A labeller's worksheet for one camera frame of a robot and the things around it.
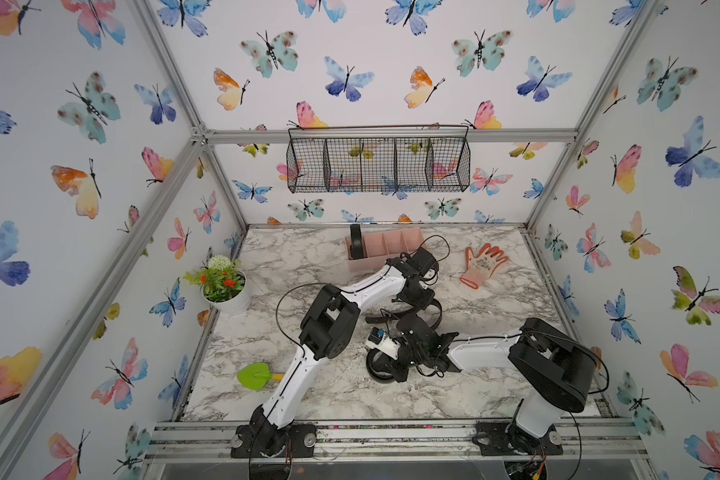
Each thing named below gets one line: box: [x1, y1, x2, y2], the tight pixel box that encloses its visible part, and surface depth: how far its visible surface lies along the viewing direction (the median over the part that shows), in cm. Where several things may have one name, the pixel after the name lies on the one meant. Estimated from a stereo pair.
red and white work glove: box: [460, 243, 509, 289], surface depth 109 cm
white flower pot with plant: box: [184, 254, 251, 315], surface depth 90 cm
